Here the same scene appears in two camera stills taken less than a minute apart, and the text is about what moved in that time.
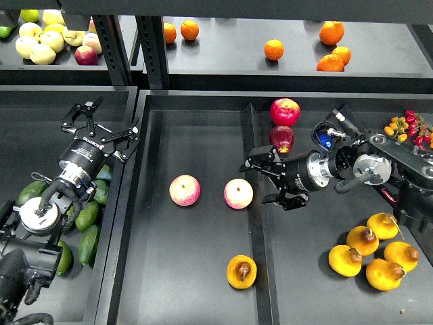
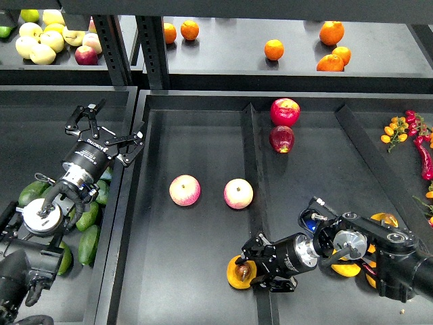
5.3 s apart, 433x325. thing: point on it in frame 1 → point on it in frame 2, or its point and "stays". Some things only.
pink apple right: (238, 193) stays
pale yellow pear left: (26, 45) stays
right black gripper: (302, 174) → (281, 260)
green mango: (88, 244) stays
